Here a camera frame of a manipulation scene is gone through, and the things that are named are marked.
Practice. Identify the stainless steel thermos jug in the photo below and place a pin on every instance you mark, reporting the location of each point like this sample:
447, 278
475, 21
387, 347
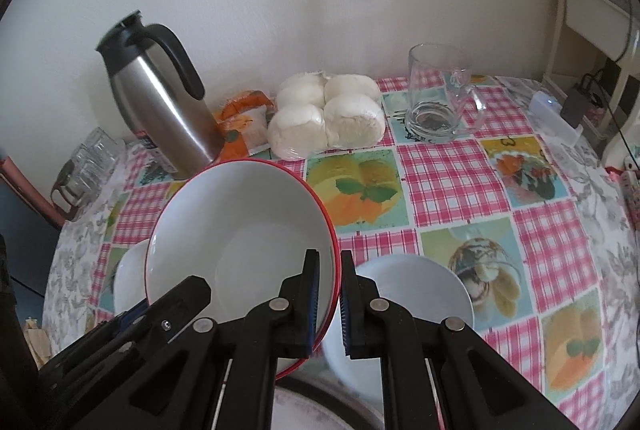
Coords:
160, 110

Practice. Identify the orange snack packet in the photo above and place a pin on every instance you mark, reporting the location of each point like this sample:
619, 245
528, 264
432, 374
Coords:
240, 120

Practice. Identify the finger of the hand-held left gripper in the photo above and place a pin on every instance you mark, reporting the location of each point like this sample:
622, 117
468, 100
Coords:
170, 310
132, 314

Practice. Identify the faceted glass mug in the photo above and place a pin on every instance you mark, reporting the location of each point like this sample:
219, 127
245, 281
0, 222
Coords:
87, 165

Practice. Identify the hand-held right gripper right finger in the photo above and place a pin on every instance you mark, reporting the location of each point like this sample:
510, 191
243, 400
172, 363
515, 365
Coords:
345, 320

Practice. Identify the plain white bowl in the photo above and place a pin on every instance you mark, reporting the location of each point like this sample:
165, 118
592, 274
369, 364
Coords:
130, 275

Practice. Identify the red-rimmed strawberry bowl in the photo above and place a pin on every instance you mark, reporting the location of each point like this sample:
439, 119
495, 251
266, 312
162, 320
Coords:
240, 235

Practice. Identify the pink checked tablecloth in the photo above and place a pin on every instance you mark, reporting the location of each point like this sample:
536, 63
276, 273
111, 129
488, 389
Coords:
435, 170

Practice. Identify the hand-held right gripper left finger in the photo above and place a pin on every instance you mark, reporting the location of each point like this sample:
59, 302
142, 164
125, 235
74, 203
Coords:
314, 305

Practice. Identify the white power strip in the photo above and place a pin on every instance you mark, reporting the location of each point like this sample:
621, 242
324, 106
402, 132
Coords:
550, 110

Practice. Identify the tan crumpled paper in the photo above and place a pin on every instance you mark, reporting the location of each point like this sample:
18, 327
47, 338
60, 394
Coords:
37, 340

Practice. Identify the bag of white steamed buns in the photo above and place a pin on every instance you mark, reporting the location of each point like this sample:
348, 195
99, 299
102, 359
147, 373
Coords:
325, 120

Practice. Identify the light blue bowl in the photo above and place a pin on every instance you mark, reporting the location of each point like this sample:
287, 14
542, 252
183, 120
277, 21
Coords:
410, 290

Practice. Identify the clear glass mug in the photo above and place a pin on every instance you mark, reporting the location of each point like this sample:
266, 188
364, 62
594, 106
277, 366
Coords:
430, 115

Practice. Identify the floral round plate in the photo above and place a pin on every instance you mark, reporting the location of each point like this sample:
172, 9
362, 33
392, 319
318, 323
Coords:
310, 415

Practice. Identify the black charger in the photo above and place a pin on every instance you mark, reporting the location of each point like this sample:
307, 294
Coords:
575, 105

